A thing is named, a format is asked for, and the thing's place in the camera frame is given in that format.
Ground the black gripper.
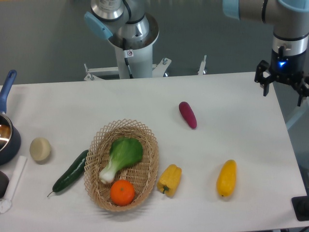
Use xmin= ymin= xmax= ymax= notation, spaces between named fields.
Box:
xmin=254 ymin=43 xmax=309 ymax=107

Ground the yellow mango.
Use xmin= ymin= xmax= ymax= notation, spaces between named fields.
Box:
xmin=216 ymin=159 xmax=237 ymax=197

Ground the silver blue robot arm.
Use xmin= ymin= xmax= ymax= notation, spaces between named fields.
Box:
xmin=222 ymin=0 xmax=309 ymax=106

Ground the purple sweet potato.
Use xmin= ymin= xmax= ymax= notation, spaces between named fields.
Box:
xmin=179 ymin=101 xmax=197 ymax=129

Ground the black device at corner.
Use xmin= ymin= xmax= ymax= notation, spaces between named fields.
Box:
xmin=291 ymin=196 xmax=309 ymax=221

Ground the yellow bell pepper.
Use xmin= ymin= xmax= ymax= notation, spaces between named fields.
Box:
xmin=156 ymin=164 xmax=182 ymax=197

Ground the green bok choy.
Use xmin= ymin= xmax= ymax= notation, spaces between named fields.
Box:
xmin=99 ymin=137 xmax=143 ymax=184

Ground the woven wicker basket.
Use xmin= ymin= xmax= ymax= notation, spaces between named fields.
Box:
xmin=84 ymin=119 xmax=159 ymax=212

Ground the orange mandarin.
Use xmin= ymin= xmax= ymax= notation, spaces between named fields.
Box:
xmin=110 ymin=180 xmax=135 ymax=206

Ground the dark green cucumber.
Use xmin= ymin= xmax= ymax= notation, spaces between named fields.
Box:
xmin=48 ymin=149 xmax=89 ymax=197

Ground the beige round potato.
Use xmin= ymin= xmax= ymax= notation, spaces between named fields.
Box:
xmin=29 ymin=137 xmax=51 ymax=161

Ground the blue saucepan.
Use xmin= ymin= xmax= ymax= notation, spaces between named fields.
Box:
xmin=0 ymin=70 xmax=21 ymax=165

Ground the dark round object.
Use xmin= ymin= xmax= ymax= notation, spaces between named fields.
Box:
xmin=0 ymin=171 xmax=9 ymax=198

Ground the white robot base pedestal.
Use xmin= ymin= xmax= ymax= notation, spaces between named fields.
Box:
xmin=84 ymin=0 xmax=160 ymax=79

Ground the black cable on pedestal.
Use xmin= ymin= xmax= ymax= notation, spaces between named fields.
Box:
xmin=122 ymin=37 xmax=134 ymax=79

